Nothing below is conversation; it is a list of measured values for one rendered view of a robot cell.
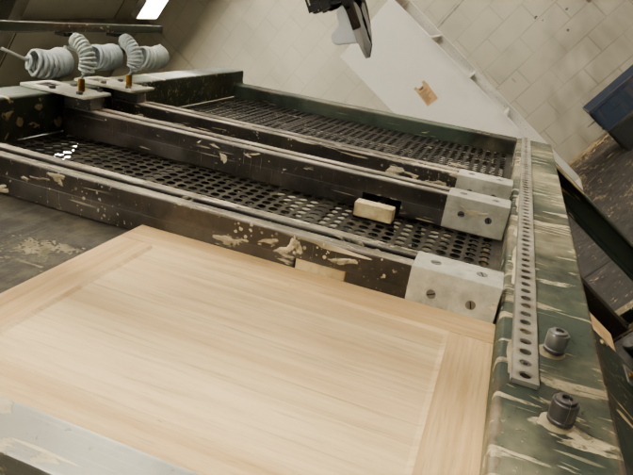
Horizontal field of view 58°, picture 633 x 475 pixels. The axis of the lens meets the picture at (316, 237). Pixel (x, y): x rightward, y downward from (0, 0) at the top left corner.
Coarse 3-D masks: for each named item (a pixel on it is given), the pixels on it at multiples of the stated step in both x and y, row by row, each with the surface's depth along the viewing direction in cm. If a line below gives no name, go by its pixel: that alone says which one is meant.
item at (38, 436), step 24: (0, 408) 48; (24, 408) 48; (0, 432) 46; (24, 432) 46; (48, 432) 46; (72, 432) 47; (0, 456) 44; (24, 456) 44; (48, 456) 44; (72, 456) 44; (96, 456) 45; (120, 456) 45; (144, 456) 45
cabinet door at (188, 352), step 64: (128, 256) 82; (192, 256) 85; (0, 320) 63; (64, 320) 65; (128, 320) 67; (192, 320) 69; (256, 320) 71; (320, 320) 74; (384, 320) 76; (448, 320) 78; (0, 384) 54; (64, 384) 55; (128, 384) 57; (192, 384) 58; (256, 384) 60; (320, 384) 61; (384, 384) 63; (448, 384) 64; (192, 448) 50; (256, 448) 51; (320, 448) 52; (384, 448) 54; (448, 448) 54
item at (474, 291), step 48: (0, 144) 104; (0, 192) 102; (48, 192) 98; (96, 192) 95; (144, 192) 92; (192, 192) 95; (240, 240) 88; (288, 240) 86; (336, 240) 85; (384, 288) 83; (432, 288) 80; (480, 288) 78
